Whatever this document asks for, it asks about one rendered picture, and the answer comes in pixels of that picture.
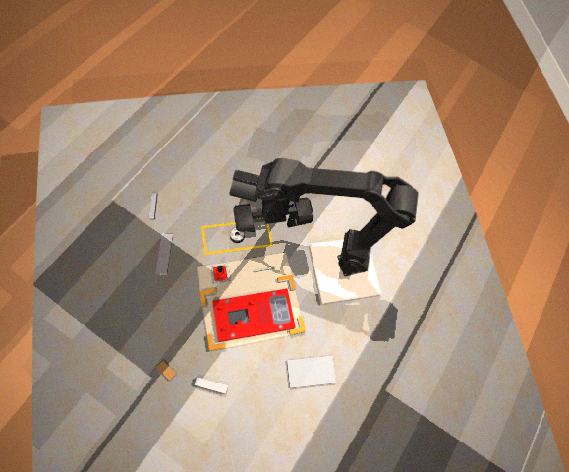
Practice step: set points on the red flat rectangular board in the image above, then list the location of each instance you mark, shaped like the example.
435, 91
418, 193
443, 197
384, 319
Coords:
255, 314

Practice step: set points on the grey rectangular bar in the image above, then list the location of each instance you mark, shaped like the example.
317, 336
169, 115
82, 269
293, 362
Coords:
153, 206

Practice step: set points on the black tyre with grey wheel rim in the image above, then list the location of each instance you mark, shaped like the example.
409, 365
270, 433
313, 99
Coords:
237, 239

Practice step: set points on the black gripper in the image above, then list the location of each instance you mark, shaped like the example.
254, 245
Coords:
300, 213

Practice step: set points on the white flat bar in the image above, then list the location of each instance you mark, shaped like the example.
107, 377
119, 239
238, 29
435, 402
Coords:
219, 387

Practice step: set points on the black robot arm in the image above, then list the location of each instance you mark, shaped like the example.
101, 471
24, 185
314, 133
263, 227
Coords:
284, 180

